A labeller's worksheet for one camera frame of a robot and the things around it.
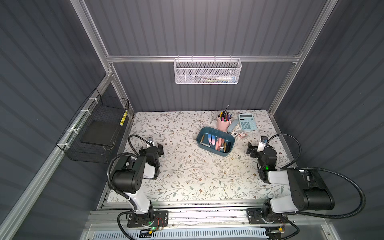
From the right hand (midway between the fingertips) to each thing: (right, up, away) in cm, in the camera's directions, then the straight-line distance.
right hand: (260, 142), depth 90 cm
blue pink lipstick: (-30, +1, +12) cm, 32 cm away
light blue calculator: (0, +13, +22) cm, 26 cm away
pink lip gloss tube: (-25, -2, +9) cm, 27 cm away
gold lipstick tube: (-20, -4, +9) cm, 22 cm away
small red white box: (-5, +4, +15) cm, 16 cm away
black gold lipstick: (-17, -4, +9) cm, 19 cm away
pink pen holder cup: (-20, +10, +15) cm, 27 cm away
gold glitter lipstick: (-34, +2, +14) cm, 37 cm away
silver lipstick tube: (-33, -2, +10) cm, 34 cm away
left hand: (-67, -2, +4) cm, 67 cm away
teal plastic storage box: (-35, +7, +14) cm, 38 cm away
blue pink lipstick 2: (-27, +1, +12) cm, 30 cm away
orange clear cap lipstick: (-22, -4, +9) cm, 24 cm away
